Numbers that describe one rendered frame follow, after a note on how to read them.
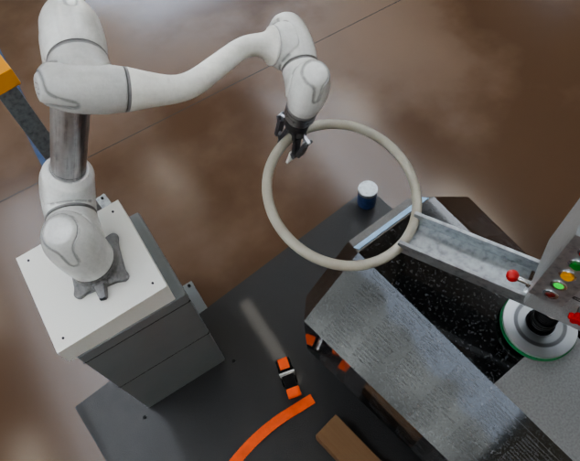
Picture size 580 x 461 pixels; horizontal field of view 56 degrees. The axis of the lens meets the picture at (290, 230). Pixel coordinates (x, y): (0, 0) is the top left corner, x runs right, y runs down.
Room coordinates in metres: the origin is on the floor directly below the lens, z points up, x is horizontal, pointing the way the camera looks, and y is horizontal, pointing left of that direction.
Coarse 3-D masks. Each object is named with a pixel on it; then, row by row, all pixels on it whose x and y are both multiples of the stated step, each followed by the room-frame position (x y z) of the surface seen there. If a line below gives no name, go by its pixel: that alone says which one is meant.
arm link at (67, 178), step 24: (48, 0) 1.12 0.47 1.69; (72, 0) 1.11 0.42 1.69; (48, 24) 1.03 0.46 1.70; (72, 24) 1.02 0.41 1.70; (96, 24) 1.06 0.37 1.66; (48, 48) 0.97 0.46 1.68; (72, 120) 1.00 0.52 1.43; (72, 144) 1.00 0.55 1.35; (48, 168) 1.03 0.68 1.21; (72, 168) 0.99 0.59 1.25; (48, 192) 0.98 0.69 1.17; (72, 192) 0.97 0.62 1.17
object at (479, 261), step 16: (432, 224) 0.75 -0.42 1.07; (448, 224) 0.73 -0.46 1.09; (400, 240) 0.71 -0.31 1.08; (416, 240) 0.72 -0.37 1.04; (432, 240) 0.71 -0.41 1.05; (448, 240) 0.71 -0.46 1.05; (464, 240) 0.69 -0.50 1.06; (480, 240) 0.67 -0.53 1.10; (416, 256) 0.66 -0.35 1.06; (432, 256) 0.64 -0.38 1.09; (448, 256) 0.65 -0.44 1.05; (464, 256) 0.64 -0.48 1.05; (480, 256) 0.64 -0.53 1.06; (496, 256) 0.63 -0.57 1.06; (512, 256) 0.61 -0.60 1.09; (528, 256) 0.59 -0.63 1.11; (448, 272) 0.60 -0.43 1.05; (464, 272) 0.58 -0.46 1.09; (480, 272) 0.59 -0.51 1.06; (496, 272) 0.58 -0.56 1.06; (528, 272) 0.57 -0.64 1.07; (496, 288) 0.52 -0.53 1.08; (512, 288) 0.51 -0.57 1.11
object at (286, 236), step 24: (336, 120) 1.11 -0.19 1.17; (288, 144) 1.02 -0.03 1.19; (384, 144) 1.03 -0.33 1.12; (264, 168) 0.94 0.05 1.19; (408, 168) 0.94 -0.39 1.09; (264, 192) 0.87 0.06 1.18; (288, 240) 0.72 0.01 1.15; (408, 240) 0.72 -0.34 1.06; (336, 264) 0.65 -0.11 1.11; (360, 264) 0.65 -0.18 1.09
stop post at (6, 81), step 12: (0, 60) 1.68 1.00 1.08; (0, 72) 1.62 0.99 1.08; (12, 72) 1.63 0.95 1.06; (0, 84) 1.60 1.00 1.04; (12, 84) 1.62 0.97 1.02; (0, 96) 1.60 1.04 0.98; (12, 96) 1.62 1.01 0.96; (12, 108) 1.61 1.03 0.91; (24, 108) 1.63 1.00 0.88; (24, 120) 1.61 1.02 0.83; (36, 120) 1.63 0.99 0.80; (36, 132) 1.62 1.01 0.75; (36, 144) 1.60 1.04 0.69; (48, 144) 1.63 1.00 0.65; (48, 156) 1.61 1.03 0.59; (108, 204) 1.71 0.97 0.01
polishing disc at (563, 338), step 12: (504, 312) 0.52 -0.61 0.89; (516, 312) 0.51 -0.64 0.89; (528, 312) 0.51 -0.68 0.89; (504, 324) 0.48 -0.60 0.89; (516, 324) 0.48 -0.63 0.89; (564, 324) 0.46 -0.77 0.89; (516, 336) 0.44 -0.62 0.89; (528, 336) 0.44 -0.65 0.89; (540, 336) 0.43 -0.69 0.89; (552, 336) 0.43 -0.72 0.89; (564, 336) 0.42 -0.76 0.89; (576, 336) 0.42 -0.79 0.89; (528, 348) 0.40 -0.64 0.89; (540, 348) 0.40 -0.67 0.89; (552, 348) 0.39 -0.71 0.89; (564, 348) 0.39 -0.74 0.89
